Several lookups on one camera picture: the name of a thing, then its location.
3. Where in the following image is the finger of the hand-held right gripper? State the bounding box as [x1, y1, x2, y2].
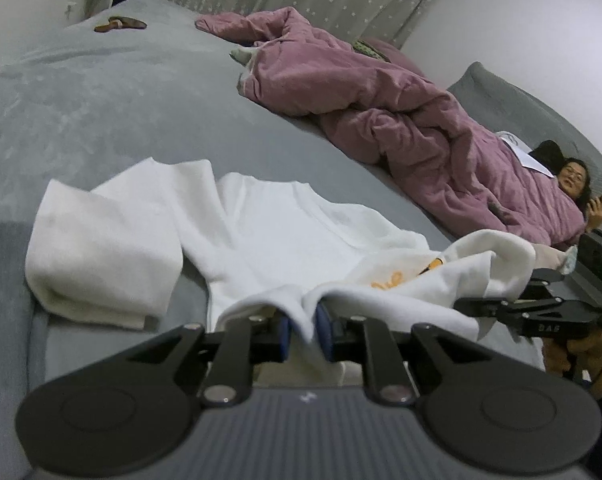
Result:
[453, 296, 599, 340]
[523, 268, 566, 301]

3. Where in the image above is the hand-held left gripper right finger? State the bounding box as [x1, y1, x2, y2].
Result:
[315, 305, 474, 407]

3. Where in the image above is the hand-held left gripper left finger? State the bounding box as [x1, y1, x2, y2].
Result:
[124, 310, 293, 407]

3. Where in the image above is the white sweatshirt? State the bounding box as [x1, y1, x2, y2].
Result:
[25, 156, 536, 386]

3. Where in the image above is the person's right hand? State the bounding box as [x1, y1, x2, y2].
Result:
[546, 330, 602, 401]

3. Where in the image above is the white and blue cloth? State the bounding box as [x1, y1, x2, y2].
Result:
[533, 242, 579, 276]

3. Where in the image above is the grey pillow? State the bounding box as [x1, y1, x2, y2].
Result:
[448, 61, 602, 196]

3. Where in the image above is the pink quilt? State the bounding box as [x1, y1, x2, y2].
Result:
[195, 6, 586, 248]

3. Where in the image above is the grey folded cloth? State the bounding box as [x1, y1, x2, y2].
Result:
[0, 220, 49, 466]

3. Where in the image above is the small pale cloth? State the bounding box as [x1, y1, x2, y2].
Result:
[229, 46, 259, 68]

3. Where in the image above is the grey bed sheet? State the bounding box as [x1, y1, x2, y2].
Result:
[0, 0, 549, 461]

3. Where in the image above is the patterned pillow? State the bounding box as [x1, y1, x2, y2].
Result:
[353, 39, 392, 63]

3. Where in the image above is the brown flat slipper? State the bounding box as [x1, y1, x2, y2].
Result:
[94, 16, 148, 33]

